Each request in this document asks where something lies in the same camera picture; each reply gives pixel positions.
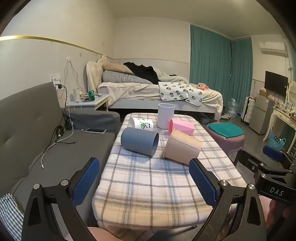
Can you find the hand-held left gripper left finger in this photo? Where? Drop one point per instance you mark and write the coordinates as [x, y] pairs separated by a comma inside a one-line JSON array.
[[85, 183]]

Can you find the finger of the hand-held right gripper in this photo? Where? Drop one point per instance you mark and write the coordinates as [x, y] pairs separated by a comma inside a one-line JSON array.
[[272, 153], [248, 162]]

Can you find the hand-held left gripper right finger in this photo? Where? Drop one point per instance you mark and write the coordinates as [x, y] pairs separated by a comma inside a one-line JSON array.
[[203, 185]]

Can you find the beige cup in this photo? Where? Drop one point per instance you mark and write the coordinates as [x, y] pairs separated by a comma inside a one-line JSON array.
[[181, 148]]

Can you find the blue-grey cup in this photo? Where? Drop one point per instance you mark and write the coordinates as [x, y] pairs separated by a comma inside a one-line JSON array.
[[138, 141]]

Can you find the pink cup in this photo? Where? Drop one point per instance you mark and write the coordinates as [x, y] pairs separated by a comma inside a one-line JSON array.
[[182, 127]]

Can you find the plain white cup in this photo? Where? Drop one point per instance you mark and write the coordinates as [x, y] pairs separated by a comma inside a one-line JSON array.
[[165, 117]]

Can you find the white cup with green print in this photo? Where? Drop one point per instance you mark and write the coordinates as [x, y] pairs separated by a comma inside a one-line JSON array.
[[141, 124]]

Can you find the person's right hand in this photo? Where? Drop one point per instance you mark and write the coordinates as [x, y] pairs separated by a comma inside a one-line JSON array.
[[278, 214]]

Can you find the blue basket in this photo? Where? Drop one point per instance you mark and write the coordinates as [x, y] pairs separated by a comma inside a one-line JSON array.
[[276, 141]]

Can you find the purple stool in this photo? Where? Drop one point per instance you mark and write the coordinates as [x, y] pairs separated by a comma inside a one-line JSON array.
[[229, 144]]

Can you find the white vanity desk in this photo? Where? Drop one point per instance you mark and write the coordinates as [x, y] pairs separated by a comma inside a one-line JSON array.
[[281, 115]]

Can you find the green seat cushion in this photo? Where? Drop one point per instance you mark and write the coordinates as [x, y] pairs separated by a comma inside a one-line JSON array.
[[225, 129]]

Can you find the grey fridge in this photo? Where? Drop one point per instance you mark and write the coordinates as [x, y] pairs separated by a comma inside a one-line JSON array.
[[261, 114]]

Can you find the white suitcase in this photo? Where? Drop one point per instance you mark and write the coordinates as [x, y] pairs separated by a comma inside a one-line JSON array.
[[247, 110]]

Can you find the plaid covered table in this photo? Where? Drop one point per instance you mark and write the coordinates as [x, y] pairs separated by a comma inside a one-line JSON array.
[[150, 185]]

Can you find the smartphone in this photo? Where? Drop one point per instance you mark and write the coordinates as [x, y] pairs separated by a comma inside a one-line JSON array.
[[95, 131]]

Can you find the pink trouser leg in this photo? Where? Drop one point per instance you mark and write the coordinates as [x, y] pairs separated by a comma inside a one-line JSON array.
[[104, 235]]

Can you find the clear water jug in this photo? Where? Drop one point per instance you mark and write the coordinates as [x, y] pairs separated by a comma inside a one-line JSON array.
[[232, 107]]

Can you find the white framed mirror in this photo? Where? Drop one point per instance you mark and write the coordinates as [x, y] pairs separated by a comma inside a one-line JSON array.
[[292, 91]]

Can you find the black television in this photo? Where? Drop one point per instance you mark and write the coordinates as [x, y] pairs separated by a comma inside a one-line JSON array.
[[276, 83]]

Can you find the grey sofa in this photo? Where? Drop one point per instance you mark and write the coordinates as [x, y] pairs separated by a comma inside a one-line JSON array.
[[30, 129]]

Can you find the white nightstand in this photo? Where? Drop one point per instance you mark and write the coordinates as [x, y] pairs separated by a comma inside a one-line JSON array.
[[92, 103]]

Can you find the striped cloth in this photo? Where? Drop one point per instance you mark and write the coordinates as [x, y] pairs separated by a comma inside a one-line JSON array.
[[9, 215]]

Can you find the narrow green curtain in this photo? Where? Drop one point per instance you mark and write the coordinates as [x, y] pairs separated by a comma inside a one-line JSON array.
[[241, 74]]

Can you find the green can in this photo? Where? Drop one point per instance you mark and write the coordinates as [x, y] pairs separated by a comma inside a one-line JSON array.
[[91, 96]]

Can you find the orange packet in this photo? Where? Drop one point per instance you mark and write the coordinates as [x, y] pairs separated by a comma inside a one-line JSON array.
[[203, 86]]

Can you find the white tumbler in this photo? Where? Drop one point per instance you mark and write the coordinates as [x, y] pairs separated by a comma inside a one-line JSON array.
[[76, 95]]

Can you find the leaf-patterned mat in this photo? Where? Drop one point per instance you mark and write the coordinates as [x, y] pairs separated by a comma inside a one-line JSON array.
[[178, 92]]

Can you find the bed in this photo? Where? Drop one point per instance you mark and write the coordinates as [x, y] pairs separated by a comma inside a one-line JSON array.
[[136, 92]]

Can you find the white air conditioner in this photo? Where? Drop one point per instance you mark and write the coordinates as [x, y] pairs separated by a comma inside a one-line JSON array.
[[272, 47]]

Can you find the checked pillow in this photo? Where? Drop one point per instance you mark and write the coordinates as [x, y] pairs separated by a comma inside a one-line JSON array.
[[124, 77]]

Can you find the wide green curtain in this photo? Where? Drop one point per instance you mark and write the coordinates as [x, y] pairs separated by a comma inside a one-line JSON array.
[[208, 55]]

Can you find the grey quilt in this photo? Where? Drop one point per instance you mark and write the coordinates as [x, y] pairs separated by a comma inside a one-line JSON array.
[[171, 75]]

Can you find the beige pillow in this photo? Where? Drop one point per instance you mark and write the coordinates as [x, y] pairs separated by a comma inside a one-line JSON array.
[[114, 67]]

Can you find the black clothes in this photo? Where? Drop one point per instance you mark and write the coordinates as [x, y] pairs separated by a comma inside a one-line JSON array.
[[145, 71]]

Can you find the wall outlet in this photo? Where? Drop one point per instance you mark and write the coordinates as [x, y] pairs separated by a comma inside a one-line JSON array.
[[55, 78]]

